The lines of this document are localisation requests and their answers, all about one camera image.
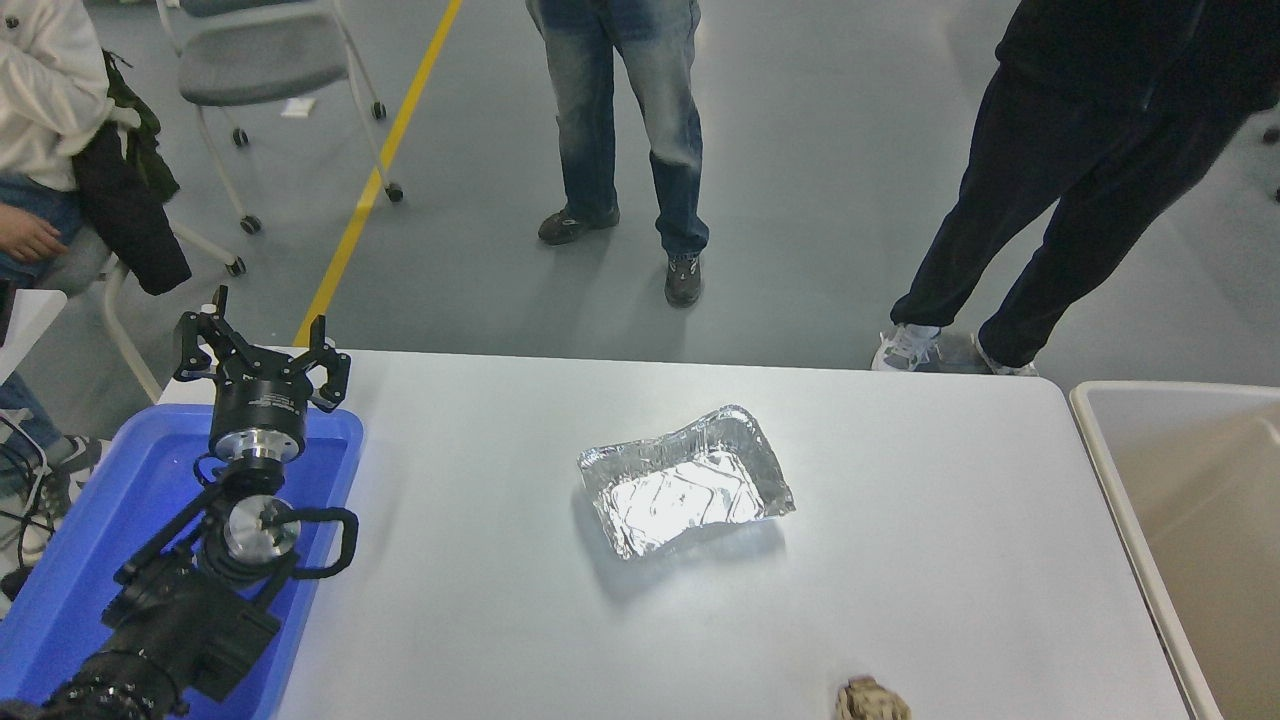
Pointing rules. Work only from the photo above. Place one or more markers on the blue plastic tray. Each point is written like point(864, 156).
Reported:
point(120, 480)

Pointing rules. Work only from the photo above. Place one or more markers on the seated person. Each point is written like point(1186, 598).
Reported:
point(45, 90)

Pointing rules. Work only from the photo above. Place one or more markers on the standing person in jeans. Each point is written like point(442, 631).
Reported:
point(610, 100)

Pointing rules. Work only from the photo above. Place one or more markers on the seated person's hand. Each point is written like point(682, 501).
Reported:
point(25, 235)

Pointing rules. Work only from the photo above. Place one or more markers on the dark jacket on chair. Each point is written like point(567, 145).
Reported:
point(125, 210)

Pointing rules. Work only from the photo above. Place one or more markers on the crumpled tan paper ball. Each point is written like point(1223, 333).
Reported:
point(872, 702)

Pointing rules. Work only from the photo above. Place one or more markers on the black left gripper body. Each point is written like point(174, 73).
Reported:
point(258, 402)

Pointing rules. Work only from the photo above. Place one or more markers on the silver foil tray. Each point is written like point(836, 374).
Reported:
point(680, 485)

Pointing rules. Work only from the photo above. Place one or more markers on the white-framed chair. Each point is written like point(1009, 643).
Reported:
point(125, 330)

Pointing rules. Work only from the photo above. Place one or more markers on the grey wheeled chair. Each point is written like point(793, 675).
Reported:
point(260, 65)

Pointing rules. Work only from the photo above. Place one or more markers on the large pale bin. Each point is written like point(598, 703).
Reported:
point(1210, 520)

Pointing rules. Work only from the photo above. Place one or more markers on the standing person in dark clothes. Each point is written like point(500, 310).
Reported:
point(1090, 150)

